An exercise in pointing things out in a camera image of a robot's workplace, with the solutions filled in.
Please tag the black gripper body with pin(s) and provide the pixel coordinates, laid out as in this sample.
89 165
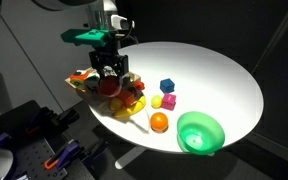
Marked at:
108 56

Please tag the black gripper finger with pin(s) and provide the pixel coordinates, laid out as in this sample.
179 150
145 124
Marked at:
102 71
119 75

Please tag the red toy apple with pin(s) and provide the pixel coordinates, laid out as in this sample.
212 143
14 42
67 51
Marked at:
109 86

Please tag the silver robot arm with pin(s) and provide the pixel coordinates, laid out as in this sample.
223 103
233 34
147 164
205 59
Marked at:
103 15

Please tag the orange black toy block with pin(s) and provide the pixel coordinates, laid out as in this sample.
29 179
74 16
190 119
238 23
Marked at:
78 78

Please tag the red toy pepper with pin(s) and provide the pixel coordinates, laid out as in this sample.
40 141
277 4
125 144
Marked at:
127 97

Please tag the yellow toy banana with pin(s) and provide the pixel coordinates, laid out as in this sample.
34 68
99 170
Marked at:
133 109

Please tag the small yellow toy lemon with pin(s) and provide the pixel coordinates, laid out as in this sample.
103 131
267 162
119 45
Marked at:
156 101

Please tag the orange toy fruit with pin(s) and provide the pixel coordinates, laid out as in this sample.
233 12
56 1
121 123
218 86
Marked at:
159 122

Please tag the blue cube block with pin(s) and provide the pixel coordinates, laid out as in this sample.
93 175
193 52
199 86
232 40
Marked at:
167 86

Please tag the pink cube block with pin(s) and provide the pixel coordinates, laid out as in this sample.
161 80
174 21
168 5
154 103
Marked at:
168 101

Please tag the purple clamp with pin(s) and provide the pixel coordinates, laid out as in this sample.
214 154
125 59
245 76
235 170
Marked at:
63 157

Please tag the green plastic bowl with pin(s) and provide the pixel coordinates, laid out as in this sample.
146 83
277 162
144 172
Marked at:
199 133

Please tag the black perforated breadboard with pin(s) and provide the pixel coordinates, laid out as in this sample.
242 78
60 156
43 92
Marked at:
29 162

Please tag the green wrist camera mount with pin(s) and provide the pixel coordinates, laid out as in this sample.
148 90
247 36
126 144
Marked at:
93 37

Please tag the white table pedestal base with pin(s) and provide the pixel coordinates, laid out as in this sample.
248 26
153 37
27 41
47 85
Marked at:
128 157

